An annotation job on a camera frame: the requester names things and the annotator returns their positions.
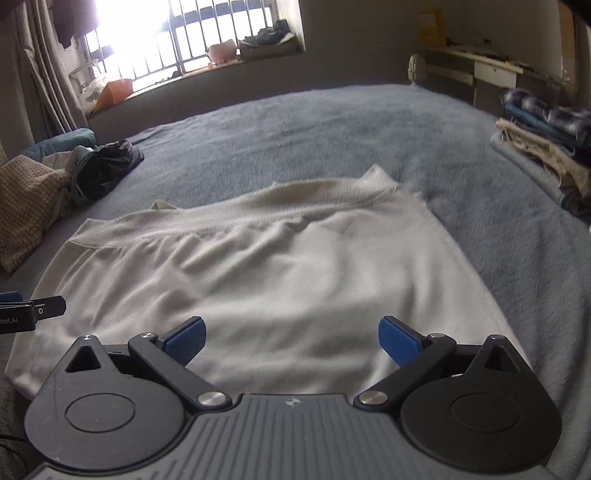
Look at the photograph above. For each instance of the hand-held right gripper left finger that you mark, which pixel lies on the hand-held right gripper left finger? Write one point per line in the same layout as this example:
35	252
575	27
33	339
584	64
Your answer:
184	341

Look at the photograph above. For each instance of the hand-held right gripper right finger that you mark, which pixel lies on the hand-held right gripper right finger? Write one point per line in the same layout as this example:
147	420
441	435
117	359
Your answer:
399	340

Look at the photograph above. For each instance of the dark hanging clothes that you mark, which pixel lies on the dark hanging clothes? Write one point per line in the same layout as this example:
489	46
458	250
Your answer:
69	18

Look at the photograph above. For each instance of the folded blue denim garment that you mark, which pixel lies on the folded blue denim garment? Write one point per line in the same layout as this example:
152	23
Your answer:
531	122

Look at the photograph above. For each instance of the white plastic bag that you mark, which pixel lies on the white plastic bag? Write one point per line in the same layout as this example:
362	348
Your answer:
92	90

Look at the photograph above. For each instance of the folded beige cloth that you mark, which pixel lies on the folded beige cloth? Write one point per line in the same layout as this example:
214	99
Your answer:
535	147

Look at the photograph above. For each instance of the blue pillow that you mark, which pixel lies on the blue pillow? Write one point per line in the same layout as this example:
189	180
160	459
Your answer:
60	141

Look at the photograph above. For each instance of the black garment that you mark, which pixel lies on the black garment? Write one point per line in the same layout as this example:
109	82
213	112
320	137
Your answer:
106	170

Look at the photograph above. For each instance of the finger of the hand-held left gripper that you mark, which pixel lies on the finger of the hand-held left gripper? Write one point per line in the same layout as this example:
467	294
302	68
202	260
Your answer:
10	297
48	307

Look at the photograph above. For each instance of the long cardboard box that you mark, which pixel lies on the long cardboard box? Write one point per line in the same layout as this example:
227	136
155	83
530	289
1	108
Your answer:
567	41

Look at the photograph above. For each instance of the white desk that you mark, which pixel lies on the white desk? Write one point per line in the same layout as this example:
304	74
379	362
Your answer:
494	74

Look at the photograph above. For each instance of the pink bowl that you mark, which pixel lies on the pink bowl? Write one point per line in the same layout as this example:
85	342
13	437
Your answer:
221	51

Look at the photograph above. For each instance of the white sweatshirt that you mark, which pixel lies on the white sweatshirt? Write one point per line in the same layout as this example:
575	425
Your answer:
277	286

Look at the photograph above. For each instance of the cream garment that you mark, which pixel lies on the cream garment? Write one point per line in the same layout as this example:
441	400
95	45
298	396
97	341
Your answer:
57	161

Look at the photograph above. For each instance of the folded dark grey garment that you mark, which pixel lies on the folded dark grey garment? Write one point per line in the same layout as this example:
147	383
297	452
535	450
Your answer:
579	207

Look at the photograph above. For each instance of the yellow box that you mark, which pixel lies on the yellow box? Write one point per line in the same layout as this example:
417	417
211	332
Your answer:
431	28

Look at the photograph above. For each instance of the window grille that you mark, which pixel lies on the window grille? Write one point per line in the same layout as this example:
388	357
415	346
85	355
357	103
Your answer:
270	9

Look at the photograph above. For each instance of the dark clothes pile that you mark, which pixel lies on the dark clothes pile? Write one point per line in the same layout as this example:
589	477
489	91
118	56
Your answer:
268	37

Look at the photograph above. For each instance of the cream carved bedpost finial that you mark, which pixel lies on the cream carved bedpost finial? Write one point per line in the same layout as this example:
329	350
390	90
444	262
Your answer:
418	68

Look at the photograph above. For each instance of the folded light blue cloth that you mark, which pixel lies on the folded light blue cloth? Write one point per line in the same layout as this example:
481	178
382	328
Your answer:
521	166

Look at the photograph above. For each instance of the grey curtain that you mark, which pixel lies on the grey curtain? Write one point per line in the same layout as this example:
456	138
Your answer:
41	69

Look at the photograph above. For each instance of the orange bag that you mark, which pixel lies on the orange bag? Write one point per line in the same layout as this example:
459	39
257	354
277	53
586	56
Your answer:
115	92

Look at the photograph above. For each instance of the beige houndstooth garment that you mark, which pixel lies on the beige houndstooth garment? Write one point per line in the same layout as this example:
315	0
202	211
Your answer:
27	207

